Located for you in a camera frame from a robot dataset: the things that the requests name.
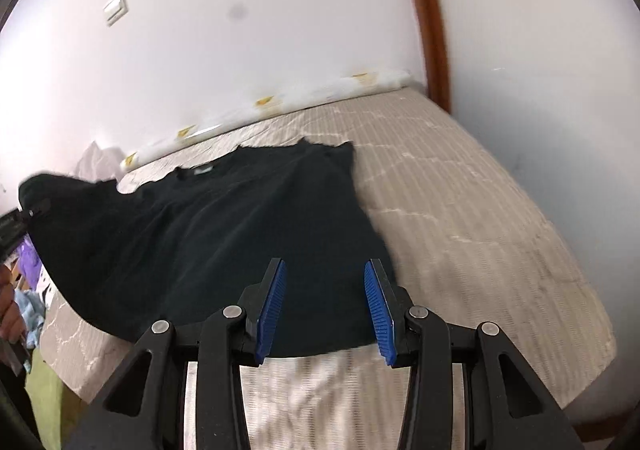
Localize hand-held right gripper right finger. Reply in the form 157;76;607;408
363;259;586;450

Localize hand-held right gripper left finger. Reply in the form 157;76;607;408
65;257;288;450

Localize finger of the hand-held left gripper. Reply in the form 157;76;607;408
0;198;53;257

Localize black t-shirt with white print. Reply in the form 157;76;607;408
19;140;402;359

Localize person's left hand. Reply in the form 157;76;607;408
0;264;27;344

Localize purple bag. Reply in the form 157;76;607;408
17;237;43;291

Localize light blue cloth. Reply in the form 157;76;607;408
13;289;49;350

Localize green floor mat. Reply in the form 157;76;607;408
24;359;68;450

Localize bed with beige patterned cover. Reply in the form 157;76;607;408
39;87;619;450

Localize white bolster with yellow print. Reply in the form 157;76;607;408
120;70;414;173

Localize white wall switch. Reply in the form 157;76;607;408
103;0;129;27

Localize brown wooden door frame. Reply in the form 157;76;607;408
392;0;454;115

